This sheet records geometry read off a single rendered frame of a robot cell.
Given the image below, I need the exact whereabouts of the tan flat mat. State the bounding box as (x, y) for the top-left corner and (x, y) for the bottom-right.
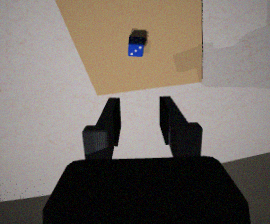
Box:
(55, 0), (202, 96)

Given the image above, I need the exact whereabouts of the blue die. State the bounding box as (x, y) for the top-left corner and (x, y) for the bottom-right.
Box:
(128, 36), (144, 57)

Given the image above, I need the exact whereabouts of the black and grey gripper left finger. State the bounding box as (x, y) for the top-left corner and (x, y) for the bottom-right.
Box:
(82, 98), (121, 160)

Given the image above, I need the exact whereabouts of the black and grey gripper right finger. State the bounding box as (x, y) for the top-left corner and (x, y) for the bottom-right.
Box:
(159, 96), (203, 157)

